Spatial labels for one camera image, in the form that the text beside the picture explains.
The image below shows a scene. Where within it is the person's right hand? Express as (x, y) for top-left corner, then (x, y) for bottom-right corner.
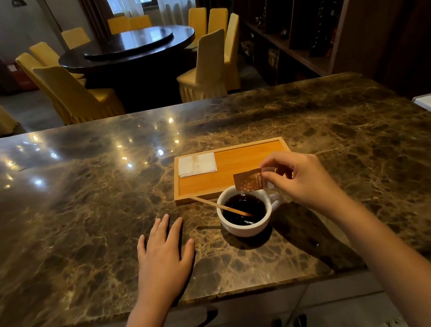
(258, 142), (354, 229)

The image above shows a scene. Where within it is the dark wooden shelf unit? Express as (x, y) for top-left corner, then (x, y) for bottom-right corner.
(233, 0), (431, 122)

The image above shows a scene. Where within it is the person's left hand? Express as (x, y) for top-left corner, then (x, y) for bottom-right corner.
(125, 210), (205, 315)

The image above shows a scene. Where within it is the dark shelf ornament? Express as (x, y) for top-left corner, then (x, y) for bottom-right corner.
(301, 0), (346, 60)

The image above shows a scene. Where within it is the small framed shelf item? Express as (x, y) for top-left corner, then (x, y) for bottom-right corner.
(265, 46), (283, 70)

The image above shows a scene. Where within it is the black coffee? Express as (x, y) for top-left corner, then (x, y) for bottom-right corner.
(220, 190), (269, 229)

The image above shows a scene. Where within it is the dark round dining table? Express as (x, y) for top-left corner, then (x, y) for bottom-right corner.
(55, 20), (206, 122)

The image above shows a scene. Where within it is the group of yellow covered chairs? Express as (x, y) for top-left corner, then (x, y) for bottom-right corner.
(0, 0), (253, 140)

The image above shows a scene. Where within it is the white folded napkin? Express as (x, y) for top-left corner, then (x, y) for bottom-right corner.
(175, 151), (218, 179)

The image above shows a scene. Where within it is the white coffee cup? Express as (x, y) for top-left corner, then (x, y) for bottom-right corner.
(214, 178), (289, 242)

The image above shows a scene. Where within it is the red box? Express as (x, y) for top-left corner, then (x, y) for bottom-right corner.
(8, 58), (39, 94)

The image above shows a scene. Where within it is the wooden stir stick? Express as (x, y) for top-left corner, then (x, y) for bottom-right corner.
(188, 187), (255, 226)

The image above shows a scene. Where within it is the brown sugar packet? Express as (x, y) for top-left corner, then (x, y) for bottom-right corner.
(232, 168), (265, 195)

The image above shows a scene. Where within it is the person's right forearm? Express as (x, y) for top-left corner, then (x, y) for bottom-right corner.
(324, 181), (431, 327)

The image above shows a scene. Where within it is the black ring cabinet handle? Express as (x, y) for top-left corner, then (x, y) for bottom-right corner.
(159, 304), (221, 327)

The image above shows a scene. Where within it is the wooden serving tray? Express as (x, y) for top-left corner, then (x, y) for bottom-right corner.
(167, 135), (297, 207)

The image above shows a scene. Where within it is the dark round turntable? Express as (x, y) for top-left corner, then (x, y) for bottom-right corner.
(80, 24), (177, 64)

